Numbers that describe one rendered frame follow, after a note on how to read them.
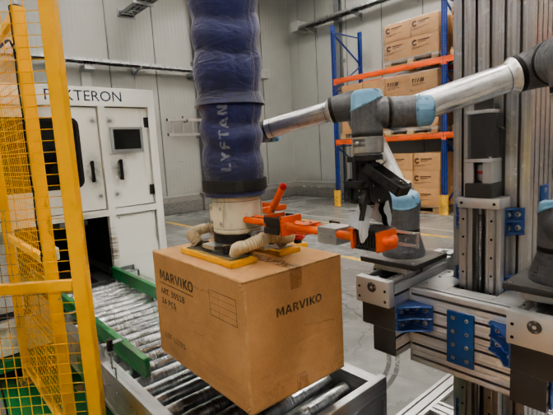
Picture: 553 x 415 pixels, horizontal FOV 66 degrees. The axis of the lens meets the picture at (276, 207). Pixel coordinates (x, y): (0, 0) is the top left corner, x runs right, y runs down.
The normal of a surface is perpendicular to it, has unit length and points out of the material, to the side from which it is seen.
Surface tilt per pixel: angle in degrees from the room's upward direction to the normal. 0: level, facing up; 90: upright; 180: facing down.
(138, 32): 90
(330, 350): 90
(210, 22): 71
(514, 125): 90
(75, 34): 90
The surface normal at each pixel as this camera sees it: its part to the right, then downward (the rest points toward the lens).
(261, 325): 0.64, 0.07
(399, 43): -0.73, 0.15
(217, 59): -0.14, -0.07
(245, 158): 0.44, -0.18
